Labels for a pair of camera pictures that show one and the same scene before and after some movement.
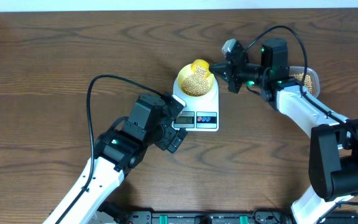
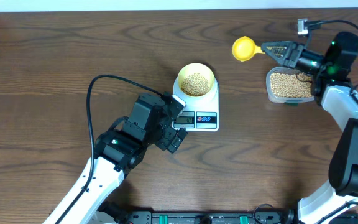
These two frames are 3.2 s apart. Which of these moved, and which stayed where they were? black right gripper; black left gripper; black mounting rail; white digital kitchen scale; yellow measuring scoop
Moved: yellow measuring scoop; black right gripper
Stayed: black mounting rail; white digital kitchen scale; black left gripper
